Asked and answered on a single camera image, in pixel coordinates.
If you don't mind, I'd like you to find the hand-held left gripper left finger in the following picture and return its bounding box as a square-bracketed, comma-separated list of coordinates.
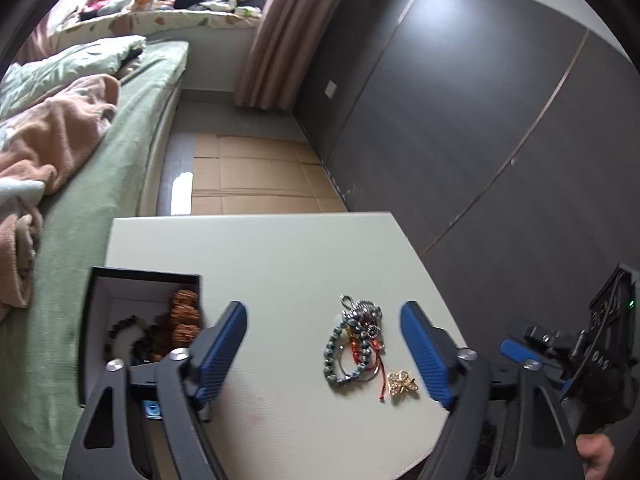
[62, 301, 249, 480]

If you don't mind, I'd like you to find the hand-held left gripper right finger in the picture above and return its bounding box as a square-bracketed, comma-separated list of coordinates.
[399, 300, 587, 480]

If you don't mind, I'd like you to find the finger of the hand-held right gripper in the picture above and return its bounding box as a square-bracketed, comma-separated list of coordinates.
[500, 339, 547, 370]
[505, 315, 582, 352]

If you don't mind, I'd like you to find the gold butterfly brooch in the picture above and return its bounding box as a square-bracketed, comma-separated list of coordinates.
[387, 369, 419, 404]

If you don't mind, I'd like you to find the red cord bracelet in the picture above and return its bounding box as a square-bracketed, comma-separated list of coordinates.
[348, 332, 390, 402]

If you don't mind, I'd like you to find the silver chain pendant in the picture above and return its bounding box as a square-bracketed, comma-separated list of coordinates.
[339, 294, 385, 333]

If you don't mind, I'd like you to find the grey-green bead bracelet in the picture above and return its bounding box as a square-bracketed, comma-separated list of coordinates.
[323, 322, 387, 387]

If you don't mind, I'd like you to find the black jewelry box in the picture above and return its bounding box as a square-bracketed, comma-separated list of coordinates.
[77, 265, 204, 409]

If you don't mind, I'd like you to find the person's right hand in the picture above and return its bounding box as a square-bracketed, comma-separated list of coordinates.
[575, 432, 617, 480]

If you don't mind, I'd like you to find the flattened cardboard sheet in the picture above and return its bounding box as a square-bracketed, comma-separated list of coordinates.
[191, 132, 347, 216]

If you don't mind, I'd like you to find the green bed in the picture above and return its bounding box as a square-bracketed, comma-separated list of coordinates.
[0, 40, 194, 480]

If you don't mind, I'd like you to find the pink blanket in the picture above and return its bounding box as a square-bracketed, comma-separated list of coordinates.
[0, 73, 121, 311]

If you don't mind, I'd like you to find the pink-brown curtain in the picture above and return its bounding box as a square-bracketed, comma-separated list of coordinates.
[234, 0, 357, 111]

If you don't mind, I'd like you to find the pale green quilt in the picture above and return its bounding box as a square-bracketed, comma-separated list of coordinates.
[0, 35, 149, 122]

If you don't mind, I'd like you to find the patterned window seat cushion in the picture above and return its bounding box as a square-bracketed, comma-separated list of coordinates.
[54, 9, 262, 45]

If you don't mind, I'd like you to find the stuffed toy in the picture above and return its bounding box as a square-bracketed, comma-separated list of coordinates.
[76, 0, 124, 22]

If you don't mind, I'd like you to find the brown seed bead bracelet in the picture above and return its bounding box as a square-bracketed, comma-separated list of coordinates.
[151, 287, 204, 362]

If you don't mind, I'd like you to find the black bead bracelet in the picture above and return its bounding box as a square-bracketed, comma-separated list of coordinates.
[104, 313, 162, 364]

